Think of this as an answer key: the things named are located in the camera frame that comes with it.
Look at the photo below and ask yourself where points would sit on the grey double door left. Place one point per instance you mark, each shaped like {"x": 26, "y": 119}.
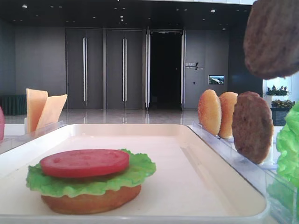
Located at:
{"x": 84, "y": 68}

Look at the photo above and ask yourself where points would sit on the long clear rail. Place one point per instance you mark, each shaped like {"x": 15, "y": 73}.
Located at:
{"x": 281, "y": 194}
{"x": 14, "y": 135}

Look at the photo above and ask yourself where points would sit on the open door leaf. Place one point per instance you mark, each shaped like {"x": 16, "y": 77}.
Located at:
{"x": 147, "y": 78}

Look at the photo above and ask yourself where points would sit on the grey double door middle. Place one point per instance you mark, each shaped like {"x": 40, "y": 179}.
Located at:
{"x": 124, "y": 69}

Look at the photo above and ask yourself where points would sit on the right orange cheese slice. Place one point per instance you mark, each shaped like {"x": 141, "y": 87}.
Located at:
{"x": 51, "y": 111}

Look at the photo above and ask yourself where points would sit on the red tomato slice on tray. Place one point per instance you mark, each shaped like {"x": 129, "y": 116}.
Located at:
{"x": 85, "y": 163}

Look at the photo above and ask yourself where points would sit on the standing green lettuce leaf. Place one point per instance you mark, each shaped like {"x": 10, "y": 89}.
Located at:
{"x": 287, "y": 143}

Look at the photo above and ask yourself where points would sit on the golden bun half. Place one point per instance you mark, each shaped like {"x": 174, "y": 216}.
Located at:
{"x": 228, "y": 101}
{"x": 209, "y": 111}

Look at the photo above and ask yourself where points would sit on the orange cheese slice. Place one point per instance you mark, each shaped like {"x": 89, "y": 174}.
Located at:
{"x": 36, "y": 100}
{"x": 51, "y": 111}

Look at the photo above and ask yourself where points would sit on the flower planter box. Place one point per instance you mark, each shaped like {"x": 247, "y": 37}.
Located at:
{"x": 279, "y": 102}

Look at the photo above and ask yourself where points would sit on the long clear right rail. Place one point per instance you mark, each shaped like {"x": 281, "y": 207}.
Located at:
{"x": 281, "y": 194}

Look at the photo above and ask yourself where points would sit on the left golden bun half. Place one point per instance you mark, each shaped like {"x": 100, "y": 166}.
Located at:
{"x": 209, "y": 111}

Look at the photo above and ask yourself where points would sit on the long clear left rail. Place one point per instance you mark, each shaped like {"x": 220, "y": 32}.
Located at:
{"x": 14, "y": 135}

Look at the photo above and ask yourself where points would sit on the cream rectangular metal tray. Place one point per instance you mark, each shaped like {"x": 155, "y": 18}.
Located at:
{"x": 192, "y": 183}

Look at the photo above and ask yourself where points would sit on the left orange cheese slice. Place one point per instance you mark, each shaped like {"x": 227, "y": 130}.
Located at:
{"x": 36, "y": 100}

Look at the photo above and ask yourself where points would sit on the standing red tomato slice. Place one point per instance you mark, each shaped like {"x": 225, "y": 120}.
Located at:
{"x": 2, "y": 124}

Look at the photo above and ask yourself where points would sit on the green lettuce leaf on tray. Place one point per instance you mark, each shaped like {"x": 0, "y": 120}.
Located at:
{"x": 140, "y": 167}

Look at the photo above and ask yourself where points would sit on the grey double door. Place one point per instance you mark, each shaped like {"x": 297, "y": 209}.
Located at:
{"x": 124, "y": 69}
{"x": 84, "y": 68}

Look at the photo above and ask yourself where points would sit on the small wall screen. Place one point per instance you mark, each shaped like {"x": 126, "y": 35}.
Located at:
{"x": 216, "y": 79}

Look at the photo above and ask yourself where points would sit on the brown meat patty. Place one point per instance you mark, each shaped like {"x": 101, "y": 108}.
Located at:
{"x": 252, "y": 127}
{"x": 271, "y": 41}

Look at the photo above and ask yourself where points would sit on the bun base under lettuce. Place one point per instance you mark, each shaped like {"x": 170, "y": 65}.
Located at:
{"x": 90, "y": 204}

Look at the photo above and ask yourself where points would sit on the right golden bun half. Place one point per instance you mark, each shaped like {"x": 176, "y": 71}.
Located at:
{"x": 228, "y": 101}

